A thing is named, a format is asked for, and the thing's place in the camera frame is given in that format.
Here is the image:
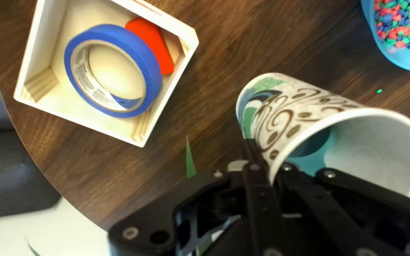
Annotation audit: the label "red round object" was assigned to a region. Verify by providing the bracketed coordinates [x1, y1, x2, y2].
[124, 16, 177, 76]

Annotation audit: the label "printed paper coffee cup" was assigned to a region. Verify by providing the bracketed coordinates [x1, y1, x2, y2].
[234, 70, 410, 198]

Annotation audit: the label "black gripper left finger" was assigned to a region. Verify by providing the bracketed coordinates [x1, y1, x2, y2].
[239, 136, 288, 256]

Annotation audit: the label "teal plastic spoon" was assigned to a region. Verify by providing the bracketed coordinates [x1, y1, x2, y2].
[288, 126, 335, 177]

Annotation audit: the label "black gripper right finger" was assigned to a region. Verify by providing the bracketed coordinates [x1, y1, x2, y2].
[278, 161, 410, 256]

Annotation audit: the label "blue plastic bowl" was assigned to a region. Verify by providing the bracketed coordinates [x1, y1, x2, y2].
[360, 0, 410, 73]

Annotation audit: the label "colourful beads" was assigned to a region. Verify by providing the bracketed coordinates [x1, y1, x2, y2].
[373, 0, 410, 52]

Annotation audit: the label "blue masking tape roll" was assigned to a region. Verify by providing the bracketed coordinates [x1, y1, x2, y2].
[63, 22, 165, 119]

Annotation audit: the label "dark grey upholstered seat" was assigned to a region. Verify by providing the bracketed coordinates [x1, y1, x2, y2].
[0, 0, 63, 220]

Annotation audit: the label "white wooden box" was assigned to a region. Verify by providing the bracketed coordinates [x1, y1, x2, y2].
[13, 0, 201, 149]

